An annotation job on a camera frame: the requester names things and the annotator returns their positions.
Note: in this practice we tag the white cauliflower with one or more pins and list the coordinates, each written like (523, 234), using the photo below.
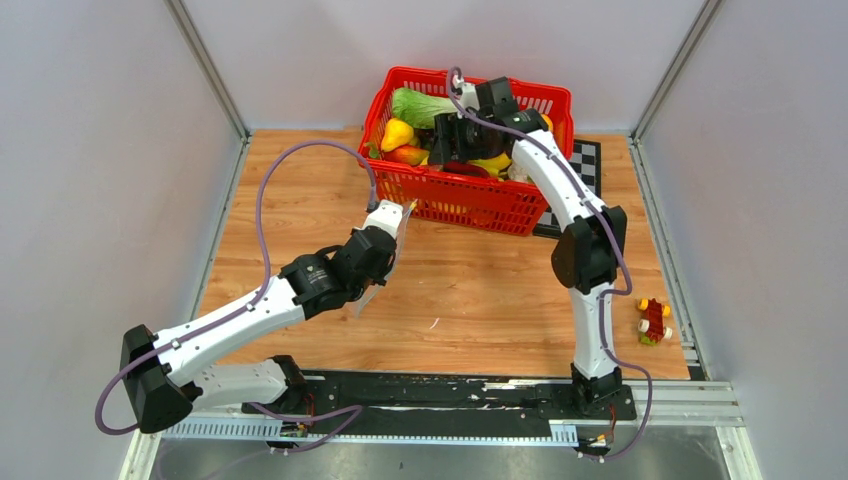
(518, 174)

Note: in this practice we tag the yellow banana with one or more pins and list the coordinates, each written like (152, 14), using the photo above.
(495, 167)

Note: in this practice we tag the red plastic shopping basket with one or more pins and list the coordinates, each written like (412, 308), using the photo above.
(485, 203)

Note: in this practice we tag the red chili pepper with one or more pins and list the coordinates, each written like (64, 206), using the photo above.
(466, 169)

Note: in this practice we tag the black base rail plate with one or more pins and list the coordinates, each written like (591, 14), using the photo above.
(448, 405)

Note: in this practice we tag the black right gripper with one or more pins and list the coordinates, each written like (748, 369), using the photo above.
(452, 126)

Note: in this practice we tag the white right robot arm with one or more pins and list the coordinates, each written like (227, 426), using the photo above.
(589, 253)

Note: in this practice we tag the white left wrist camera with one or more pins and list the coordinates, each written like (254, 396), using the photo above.
(390, 217)

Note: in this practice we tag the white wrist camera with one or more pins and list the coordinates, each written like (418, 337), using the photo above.
(466, 95)
(390, 217)

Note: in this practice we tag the white green napa cabbage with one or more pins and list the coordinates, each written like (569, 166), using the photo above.
(417, 109)

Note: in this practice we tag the red toy car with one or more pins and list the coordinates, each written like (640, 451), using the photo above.
(651, 326)

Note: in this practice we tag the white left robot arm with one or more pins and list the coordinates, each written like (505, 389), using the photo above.
(168, 374)

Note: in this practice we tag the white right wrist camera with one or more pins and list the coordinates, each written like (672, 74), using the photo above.
(466, 95)

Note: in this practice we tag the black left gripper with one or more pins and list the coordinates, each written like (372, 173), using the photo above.
(383, 275)

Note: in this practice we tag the clear zip top bag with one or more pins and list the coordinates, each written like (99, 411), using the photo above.
(377, 286)

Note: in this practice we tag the yellow pear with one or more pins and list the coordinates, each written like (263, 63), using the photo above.
(397, 133)

